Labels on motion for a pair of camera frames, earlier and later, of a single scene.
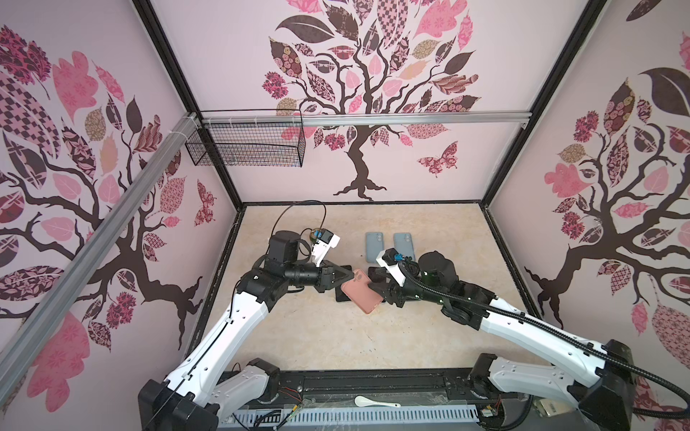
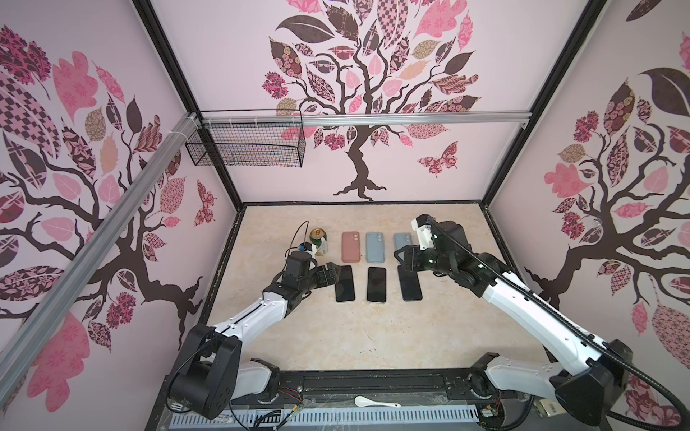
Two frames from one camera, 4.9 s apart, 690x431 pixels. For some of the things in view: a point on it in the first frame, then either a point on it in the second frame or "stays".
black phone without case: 340,294 stays
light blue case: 375,245 stays
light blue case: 402,242 stays
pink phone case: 359,292 -> 350,247
